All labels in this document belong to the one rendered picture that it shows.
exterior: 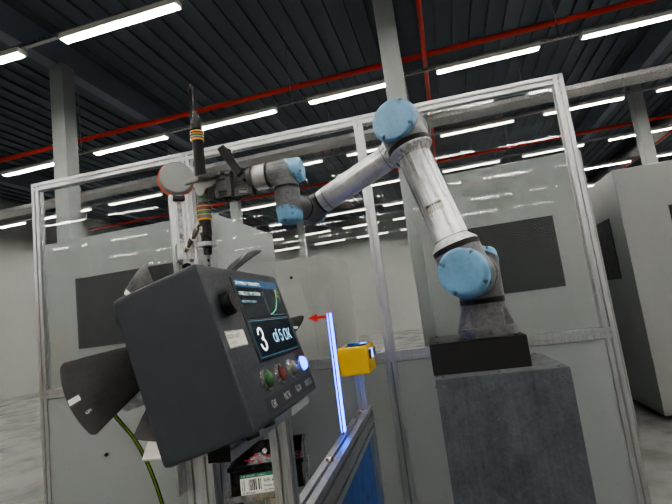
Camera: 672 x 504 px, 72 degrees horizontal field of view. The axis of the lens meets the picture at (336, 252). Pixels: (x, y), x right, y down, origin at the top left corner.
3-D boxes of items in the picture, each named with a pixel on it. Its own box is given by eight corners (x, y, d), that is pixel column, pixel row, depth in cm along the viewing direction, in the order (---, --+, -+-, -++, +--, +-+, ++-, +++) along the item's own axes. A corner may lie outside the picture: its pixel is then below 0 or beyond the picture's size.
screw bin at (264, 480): (244, 470, 122) (241, 442, 123) (307, 460, 123) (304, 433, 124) (229, 502, 100) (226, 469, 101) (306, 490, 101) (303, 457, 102)
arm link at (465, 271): (506, 286, 115) (419, 104, 128) (498, 287, 102) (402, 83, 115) (461, 304, 120) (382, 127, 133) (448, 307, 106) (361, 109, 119)
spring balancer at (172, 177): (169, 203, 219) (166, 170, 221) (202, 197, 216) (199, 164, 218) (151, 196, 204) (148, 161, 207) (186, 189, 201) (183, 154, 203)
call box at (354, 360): (349, 374, 165) (345, 344, 166) (377, 371, 163) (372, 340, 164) (340, 381, 149) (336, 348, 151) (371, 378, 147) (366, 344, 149)
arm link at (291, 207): (314, 223, 141) (310, 188, 142) (295, 218, 131) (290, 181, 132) (292, 228, 144) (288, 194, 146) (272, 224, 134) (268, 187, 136)
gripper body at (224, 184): (213, 198, 138) (250, 191, 135) (210, 170, 139) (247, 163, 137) (224, 203, 145) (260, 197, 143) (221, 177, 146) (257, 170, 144)
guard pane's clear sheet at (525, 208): (50, 389, 228) (41, 191, 241) (601, 327, 181) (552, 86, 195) (49, 389, 227) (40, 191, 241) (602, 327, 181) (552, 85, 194)
